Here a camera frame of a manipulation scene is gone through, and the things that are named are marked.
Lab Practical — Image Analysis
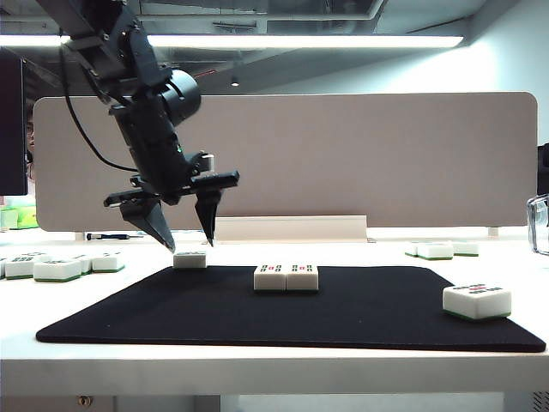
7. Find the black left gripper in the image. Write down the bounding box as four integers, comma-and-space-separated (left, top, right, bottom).
104, 127, 240, 253

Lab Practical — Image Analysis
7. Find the five bamboo mahjong tile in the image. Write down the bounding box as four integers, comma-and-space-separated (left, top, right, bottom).
285, 264, 320, 294
442, 282, 513, 321
172, 251, 208, 270
253, 264, 287, 294

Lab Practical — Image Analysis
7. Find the three bamboo mahjong tile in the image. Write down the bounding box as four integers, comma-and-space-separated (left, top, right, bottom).
91, 251, 126, 274

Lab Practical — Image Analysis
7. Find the bird print mahjong tile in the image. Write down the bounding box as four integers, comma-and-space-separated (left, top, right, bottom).
33, 258, 82, 283

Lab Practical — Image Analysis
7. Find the six bamboo mahjong tile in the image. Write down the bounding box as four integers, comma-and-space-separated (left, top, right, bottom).
3, 256, 36, 281

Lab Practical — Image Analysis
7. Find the red green bamboo mahjong tile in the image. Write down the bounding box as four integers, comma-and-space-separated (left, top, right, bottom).
451, 241, 480, 258

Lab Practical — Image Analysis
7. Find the black fabric mat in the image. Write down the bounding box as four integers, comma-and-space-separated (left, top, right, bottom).
35, 264, 546, 354

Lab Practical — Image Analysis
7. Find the green white box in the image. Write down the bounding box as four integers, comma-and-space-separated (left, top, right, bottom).
15, 206, 39, 228
0, 207, 21, 231

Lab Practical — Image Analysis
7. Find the person with glasses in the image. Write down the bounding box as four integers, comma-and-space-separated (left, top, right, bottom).
24, 109, 36, 197

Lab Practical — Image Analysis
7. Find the fabric desk divider panel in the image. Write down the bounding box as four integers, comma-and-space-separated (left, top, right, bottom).
33, 91, 540, 233

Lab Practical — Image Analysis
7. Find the black monitor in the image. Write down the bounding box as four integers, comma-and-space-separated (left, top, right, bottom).
0, 46, 29, 197

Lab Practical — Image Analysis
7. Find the transparent faceted plastic mug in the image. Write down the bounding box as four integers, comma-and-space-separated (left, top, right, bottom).
526, 195, 549, 257

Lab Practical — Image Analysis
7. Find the black rectangular device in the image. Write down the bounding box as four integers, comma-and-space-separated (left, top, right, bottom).
537, 143, 549, 197

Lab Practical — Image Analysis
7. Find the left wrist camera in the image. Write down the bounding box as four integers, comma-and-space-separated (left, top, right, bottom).
184, 151, 216, 176

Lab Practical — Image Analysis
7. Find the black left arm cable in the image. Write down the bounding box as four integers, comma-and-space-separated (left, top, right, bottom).
59, 42, 141, 173

